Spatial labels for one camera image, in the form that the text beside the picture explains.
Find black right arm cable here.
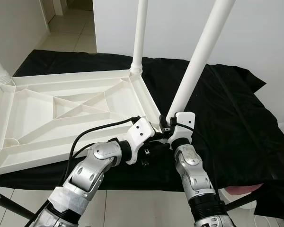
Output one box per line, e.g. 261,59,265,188
173,122,204,142

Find black metal stand leg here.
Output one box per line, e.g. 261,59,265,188
0,187,36,220
226,189,266,212

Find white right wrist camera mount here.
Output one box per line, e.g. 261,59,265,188
169,112,195,151

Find black cloth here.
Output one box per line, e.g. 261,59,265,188
0,49,284,220

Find pink stool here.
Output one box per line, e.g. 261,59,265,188
225,184,265,197

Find white plastic table top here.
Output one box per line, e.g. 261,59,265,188
0,69,162,183

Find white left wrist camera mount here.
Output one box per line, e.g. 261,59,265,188
124,117,156,165

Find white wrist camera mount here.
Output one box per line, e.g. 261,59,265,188
124,117,156,165
169,112,195,151

